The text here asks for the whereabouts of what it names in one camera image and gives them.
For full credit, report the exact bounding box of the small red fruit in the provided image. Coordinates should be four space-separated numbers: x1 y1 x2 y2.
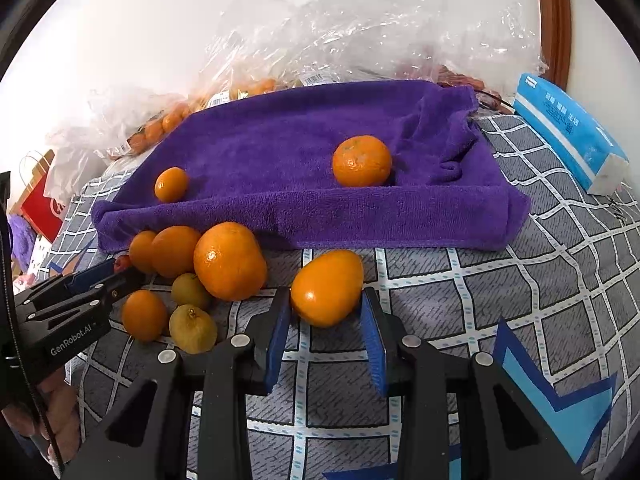
114 255 132 273

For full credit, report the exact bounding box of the medium orange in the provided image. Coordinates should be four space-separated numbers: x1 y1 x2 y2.
151 226 201 280

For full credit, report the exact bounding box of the yellow-green fruit back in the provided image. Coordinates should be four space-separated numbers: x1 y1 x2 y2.
170 273 212 310

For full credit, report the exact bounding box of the yellow-green fruit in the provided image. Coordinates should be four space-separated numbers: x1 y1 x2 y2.
169 304 218 354
170 273 212 310

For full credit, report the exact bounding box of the yellow-green fruit front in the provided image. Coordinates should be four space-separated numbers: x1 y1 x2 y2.
169 304 218 354

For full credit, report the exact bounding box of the large round orange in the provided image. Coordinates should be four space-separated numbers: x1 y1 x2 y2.
193 222 268 301

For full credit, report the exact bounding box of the small oval kumquat orange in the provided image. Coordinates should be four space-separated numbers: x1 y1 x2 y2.
154 167 190 204

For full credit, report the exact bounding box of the smooth oval orange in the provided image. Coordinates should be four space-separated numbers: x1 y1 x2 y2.
291 249 364 328

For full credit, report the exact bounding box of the large textured mandarin orange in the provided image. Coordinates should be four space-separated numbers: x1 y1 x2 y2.
332 136 393 188

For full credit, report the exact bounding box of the person's left hand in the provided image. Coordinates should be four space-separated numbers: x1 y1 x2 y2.
2 367 80 463

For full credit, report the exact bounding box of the red paper shopping bag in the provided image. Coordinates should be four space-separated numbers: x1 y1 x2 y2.
21 172 65 243

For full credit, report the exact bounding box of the grey checked bedspread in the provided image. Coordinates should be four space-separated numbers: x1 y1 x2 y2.
29 109 640 480

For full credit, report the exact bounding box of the plastic bag of oranges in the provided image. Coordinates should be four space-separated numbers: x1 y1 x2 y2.
43 77 281 205

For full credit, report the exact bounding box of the purple towel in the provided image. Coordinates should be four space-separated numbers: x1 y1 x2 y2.
91 80 530 252

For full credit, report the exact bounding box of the blue tissue pack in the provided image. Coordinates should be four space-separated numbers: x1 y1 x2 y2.
514 74 629 196

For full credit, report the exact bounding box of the clear plastic bag heap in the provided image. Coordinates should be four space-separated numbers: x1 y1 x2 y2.
193 0 547 99

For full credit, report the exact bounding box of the brown wooden door frame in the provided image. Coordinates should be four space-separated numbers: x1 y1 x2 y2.
539 0 572 90

